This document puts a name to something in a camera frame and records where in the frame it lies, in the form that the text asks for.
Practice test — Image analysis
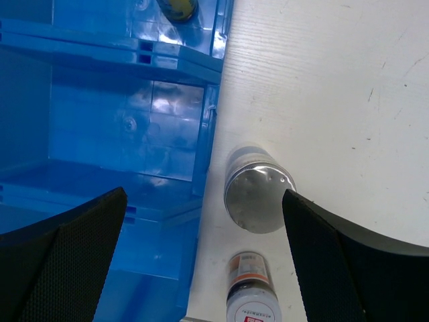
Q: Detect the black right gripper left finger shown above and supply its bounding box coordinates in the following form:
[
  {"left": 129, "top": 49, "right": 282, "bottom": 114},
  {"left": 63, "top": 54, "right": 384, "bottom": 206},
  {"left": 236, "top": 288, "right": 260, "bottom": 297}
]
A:
[{"left": 1, "top": 187, "right": 127, "bottom": 321}]

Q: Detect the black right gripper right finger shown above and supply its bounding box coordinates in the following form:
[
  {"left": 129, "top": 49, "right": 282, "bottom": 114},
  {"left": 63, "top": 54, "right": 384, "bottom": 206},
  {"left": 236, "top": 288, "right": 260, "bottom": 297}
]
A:
[{"left": 282, "top": 190, "right": 428, "bottom": 321}]

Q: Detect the blue-label silver-lid shaker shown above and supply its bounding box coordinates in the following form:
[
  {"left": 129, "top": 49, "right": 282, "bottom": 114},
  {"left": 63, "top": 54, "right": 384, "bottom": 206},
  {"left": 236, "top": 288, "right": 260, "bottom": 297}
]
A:
[{"left": 223, "top": 142, "right": 296, "bottom": 234}]

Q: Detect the yellow-label small brown bottle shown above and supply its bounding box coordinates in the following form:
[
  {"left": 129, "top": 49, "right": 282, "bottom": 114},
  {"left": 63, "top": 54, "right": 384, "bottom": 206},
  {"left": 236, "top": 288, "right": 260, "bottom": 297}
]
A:
[{"left": 157, "top": 0, "right": 198, "bottom": 22}]

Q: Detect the right white-lid spice jar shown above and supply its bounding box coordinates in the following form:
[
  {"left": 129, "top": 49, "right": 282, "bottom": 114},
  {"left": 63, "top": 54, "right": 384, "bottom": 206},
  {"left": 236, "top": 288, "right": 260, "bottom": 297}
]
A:
[{"left": 226, "top": 251, "right": 282, "bottom": 322}]

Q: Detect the blue three-compartment plastic bin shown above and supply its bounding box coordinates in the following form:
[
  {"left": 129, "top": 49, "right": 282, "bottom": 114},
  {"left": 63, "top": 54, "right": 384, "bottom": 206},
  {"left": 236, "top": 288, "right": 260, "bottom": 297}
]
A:
[{"left": 1, "top": 1, "right": 233, "bottom": 321}]

